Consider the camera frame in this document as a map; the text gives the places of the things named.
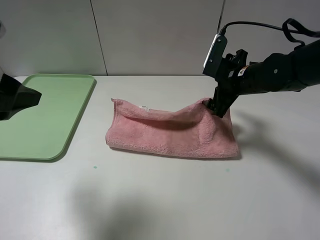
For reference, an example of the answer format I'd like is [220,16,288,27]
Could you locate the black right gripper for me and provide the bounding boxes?
[202,49,250,118]

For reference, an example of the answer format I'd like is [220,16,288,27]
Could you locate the pink fluffy towel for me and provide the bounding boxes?
[105,98,239,159]

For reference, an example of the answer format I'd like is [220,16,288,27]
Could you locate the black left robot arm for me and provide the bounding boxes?
[0,73,42,121]

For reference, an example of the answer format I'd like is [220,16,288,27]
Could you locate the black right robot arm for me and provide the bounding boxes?
[202,35,320,118]

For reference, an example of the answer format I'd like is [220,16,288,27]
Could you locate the green plastic tray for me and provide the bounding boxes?
[0,74,96,162]

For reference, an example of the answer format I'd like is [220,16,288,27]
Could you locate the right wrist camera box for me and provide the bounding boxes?
[202,34,228,78]

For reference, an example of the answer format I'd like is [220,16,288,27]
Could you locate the black right camera cable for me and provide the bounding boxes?
[217,17,320,50]

